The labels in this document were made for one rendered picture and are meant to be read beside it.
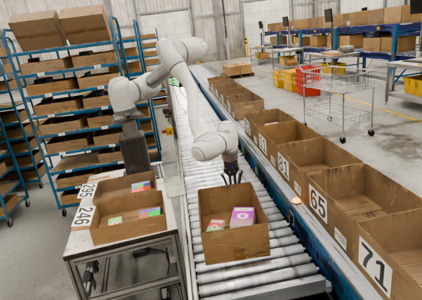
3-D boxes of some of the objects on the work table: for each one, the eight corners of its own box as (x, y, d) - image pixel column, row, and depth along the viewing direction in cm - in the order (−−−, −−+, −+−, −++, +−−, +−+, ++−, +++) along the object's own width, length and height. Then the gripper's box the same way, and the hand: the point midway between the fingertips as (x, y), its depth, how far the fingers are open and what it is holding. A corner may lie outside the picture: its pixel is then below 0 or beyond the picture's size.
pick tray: (102, 193, 213) (98, 181, 210) (157, 182, 219) (154, 169, 215) (95, 215, 187) (91, 201, 183) (159, 202, 192) (156, 187, 189)
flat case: (137, 231, 165) (136, 229, 164) (139, 213, 182) (139, 210, 182) (162, 226, 166) (161, 224, 165) (162, 208, 184) (161, 206, 183)
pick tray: (100, 217, 184) (97, 202, 181) (164, 203, 190) (162, 189, 186) (93, 246, 158) (88, 230, 154) (167, 230, 163) (164, 213, 160)
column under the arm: (122, 186, 220) (112, 143, 209) (123, 172, 244) (113, 132, 233) (158, 178, 225) (150, 135, 214) (156, 165, 249) (148, 126, 238)
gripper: (240, 155, 168) (244, 193, 176) (216, 159, 167) (221, 197, 175) (243, 160, 161) (247, 199, 169) (219, 164, 160) (224, 204, 168)
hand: (233, 192), depth 171 cm, fingers closed, pressing on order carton
